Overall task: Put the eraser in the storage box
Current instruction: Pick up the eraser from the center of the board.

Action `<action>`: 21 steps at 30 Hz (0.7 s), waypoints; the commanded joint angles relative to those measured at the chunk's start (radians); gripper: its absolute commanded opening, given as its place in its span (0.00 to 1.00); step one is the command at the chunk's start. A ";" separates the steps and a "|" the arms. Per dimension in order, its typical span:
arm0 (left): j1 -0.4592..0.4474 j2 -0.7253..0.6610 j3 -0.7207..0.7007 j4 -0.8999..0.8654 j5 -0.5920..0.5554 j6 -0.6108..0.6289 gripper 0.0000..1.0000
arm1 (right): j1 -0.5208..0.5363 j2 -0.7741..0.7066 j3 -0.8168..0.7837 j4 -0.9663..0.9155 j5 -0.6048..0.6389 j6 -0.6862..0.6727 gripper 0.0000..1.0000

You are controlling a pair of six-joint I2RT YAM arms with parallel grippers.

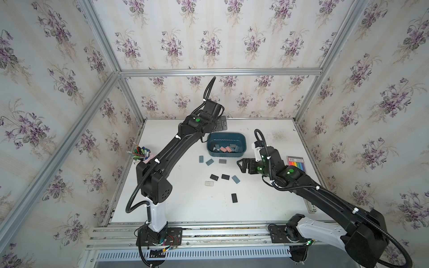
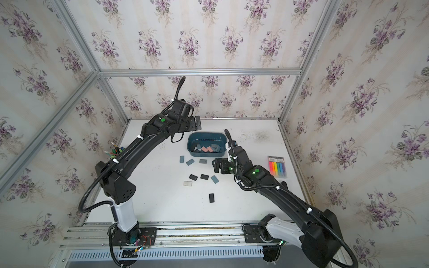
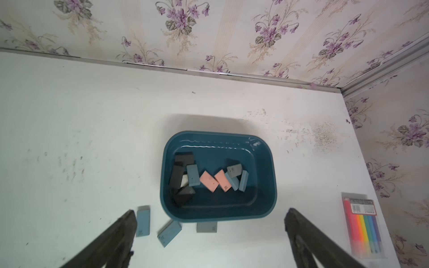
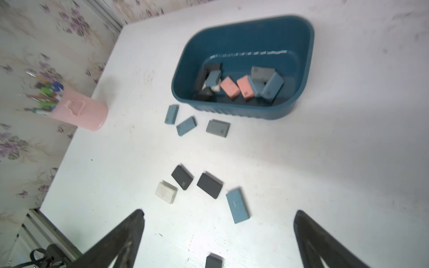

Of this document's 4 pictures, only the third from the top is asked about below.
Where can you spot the white eraser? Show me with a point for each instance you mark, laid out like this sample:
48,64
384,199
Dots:
184,181

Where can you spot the highlighter marker pack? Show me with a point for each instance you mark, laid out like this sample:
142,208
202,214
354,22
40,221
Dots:
362,224

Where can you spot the pink eraser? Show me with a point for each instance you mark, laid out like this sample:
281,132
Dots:
209,181
223,182

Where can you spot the teal plastic storage box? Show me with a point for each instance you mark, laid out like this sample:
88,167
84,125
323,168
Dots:
213,152

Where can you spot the grey eraser below box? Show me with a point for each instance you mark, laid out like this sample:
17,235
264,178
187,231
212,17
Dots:
207,227

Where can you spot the black eraser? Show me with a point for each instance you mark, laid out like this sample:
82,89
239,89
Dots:
176,177
183,196
184,159

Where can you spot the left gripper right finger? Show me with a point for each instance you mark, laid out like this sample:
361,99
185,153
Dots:
309,245

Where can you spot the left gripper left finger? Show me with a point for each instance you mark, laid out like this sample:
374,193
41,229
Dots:
111,249

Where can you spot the blue eraser bottom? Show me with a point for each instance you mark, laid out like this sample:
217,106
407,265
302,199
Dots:
193,175

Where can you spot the grey eraser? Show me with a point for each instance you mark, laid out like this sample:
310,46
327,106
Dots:
234,170
207,227

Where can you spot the blue eraser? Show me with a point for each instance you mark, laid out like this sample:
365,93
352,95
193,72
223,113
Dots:
243,180
234,181
193,175
169,232
143,221

